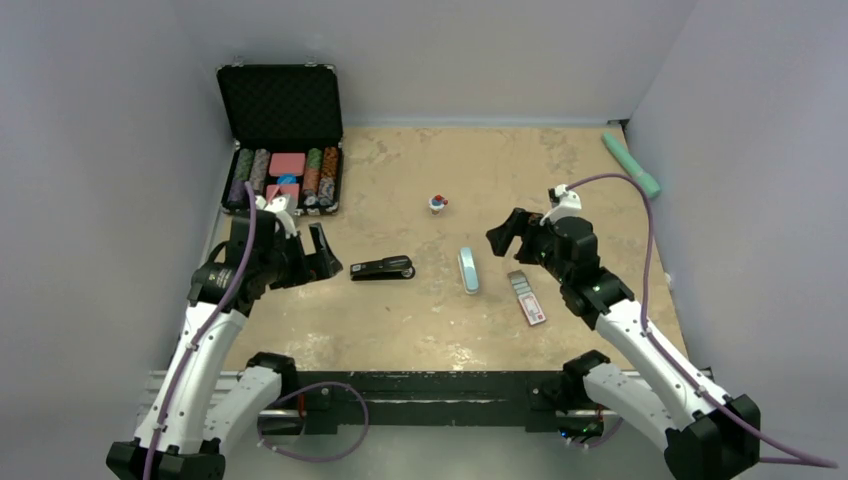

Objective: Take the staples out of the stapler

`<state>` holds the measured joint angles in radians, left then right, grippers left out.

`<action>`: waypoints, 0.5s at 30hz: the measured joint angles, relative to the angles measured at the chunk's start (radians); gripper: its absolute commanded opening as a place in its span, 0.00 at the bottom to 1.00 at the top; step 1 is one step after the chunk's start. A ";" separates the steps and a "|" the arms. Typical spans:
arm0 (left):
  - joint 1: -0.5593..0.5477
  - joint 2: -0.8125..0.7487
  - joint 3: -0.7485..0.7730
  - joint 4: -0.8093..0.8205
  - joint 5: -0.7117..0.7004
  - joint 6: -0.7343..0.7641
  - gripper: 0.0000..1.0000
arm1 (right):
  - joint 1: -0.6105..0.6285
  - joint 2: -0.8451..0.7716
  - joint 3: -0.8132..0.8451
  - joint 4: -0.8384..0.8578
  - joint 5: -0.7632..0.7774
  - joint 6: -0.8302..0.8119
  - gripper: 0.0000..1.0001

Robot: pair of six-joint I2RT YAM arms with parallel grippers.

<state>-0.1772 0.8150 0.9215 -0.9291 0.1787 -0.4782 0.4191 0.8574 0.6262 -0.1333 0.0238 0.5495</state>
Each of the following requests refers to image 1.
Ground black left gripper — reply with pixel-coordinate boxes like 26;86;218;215
258;222;340;290

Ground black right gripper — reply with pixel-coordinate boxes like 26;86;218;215
485;208;571;285

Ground light blue stapler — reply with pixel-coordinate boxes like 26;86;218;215
458;247;480;295

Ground black stapler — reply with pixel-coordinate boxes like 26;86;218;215
350;255;416;281

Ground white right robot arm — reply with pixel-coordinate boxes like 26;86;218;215
486;208;761;479

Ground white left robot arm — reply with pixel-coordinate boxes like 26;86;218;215
106;211;343;479

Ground small cupcake toy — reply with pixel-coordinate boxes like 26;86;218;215
428;195;449;215

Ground red white staple box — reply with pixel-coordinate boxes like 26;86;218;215
507;270;547;326

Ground blue dealer button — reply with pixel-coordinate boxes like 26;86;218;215
276;174;297;185

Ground pink playing card deck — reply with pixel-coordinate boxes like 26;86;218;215
268;152;306;177

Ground mint green tube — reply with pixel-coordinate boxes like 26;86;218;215
601;133;661;199

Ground black poker chip case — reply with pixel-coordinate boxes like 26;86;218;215
215;63;345;216

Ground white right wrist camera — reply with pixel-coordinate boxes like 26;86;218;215
540;184;582;225

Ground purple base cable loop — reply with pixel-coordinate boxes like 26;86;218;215
256;381;370;465

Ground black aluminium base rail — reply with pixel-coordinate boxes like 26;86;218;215
135;368;717;439

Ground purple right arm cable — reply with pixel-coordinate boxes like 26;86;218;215
563;173;839;470

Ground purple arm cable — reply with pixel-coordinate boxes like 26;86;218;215
563;173;839;470
141;181;260;480

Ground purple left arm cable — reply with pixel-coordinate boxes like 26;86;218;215
141;181;260;480

